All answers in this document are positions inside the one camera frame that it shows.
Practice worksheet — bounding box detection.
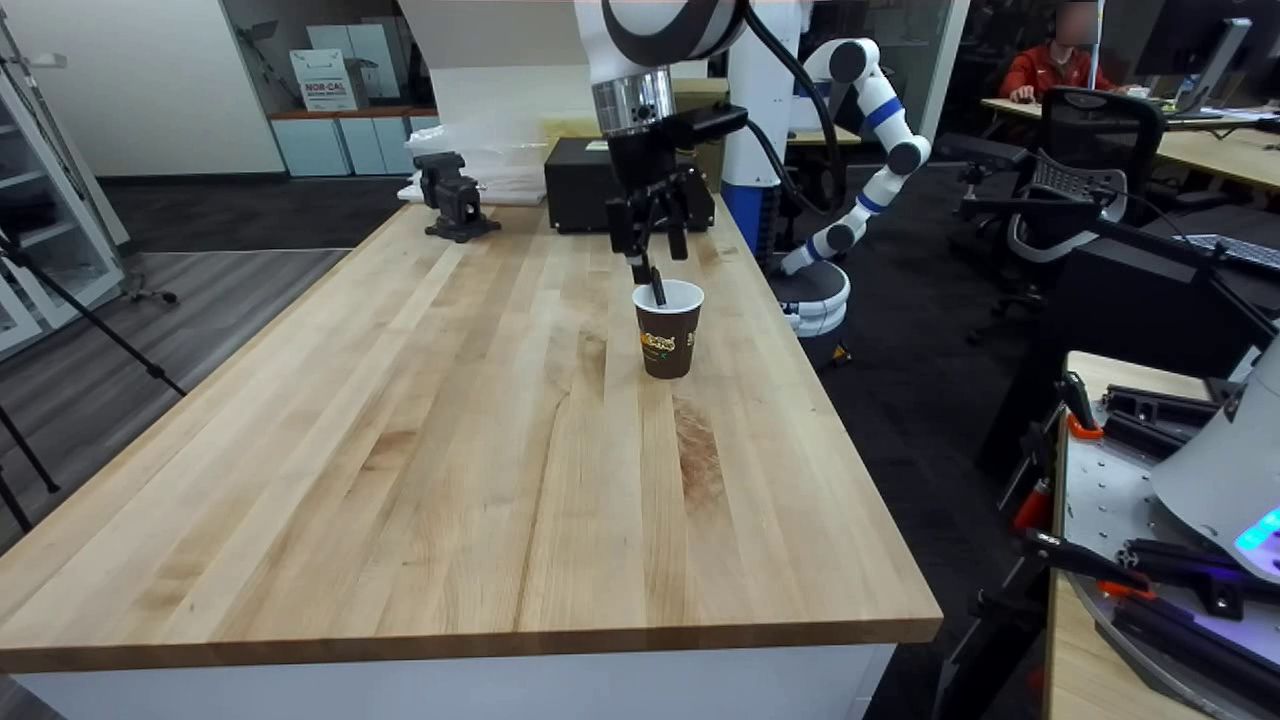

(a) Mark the clear plastic sheet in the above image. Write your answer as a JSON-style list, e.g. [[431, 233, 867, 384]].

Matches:
[[397, 118, 550, 207]]

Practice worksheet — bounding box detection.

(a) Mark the black aluminium rail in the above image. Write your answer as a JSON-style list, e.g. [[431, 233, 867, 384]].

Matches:
[[1108, 538, 1280, 706], [1100, 383, 1223, 459]]

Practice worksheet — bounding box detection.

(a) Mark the black and orange clamp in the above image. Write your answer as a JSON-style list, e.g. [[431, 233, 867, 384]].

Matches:
[[1020, 528, 1153, 599], [1058, 369, 1107, 442]]

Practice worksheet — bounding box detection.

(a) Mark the white shelf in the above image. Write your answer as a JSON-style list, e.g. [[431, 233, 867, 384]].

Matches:
[[0, 40, 132, 357]]

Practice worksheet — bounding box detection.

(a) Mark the brown paper cup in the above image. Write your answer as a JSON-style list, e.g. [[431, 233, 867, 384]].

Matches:
[[631, 279, 706, 381]]

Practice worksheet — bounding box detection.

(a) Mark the black bench vise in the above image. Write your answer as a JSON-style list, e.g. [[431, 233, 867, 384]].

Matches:
[[412, 151, 503, 245]]

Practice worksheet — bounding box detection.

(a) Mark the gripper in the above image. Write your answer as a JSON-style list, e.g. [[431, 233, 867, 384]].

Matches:
[[605, 126, 714, 287]]

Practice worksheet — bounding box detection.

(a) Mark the monitor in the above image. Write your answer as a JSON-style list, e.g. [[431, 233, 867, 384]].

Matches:
[[1133, 0, 1254, 113]]

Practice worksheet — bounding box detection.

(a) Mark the person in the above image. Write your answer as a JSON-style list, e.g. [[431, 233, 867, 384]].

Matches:
[[997, 0, 1118, 105]]

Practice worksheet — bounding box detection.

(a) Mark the black equipment box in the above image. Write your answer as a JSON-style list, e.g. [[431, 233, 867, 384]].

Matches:
[[543, 136, 717, 236]]

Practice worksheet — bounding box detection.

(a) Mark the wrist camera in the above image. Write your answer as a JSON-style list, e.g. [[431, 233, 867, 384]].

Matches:
[[663, 102, 750, 153]]

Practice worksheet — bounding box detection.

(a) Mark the keyboard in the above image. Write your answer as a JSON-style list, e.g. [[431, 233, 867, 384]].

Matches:
[[1172, 232, 1280, 278]]

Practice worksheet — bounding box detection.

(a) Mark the white and blue robot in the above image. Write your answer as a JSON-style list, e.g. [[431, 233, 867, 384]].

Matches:
[[720, 0, 934, 367]]

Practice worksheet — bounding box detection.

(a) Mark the black office chair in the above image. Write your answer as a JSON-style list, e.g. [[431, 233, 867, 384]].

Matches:
[[958, 86, 1169, 303]]

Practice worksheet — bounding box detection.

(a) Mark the white low cabinet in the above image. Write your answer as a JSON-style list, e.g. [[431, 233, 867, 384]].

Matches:
[[268, 104, 442, 180]]

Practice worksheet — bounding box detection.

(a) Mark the white sign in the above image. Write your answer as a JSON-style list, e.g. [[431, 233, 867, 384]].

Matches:
[[289, 47, 359, 113]]

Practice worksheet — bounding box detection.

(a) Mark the wooden desk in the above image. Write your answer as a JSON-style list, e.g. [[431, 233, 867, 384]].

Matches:
[[980, 95, 1280, 193]]

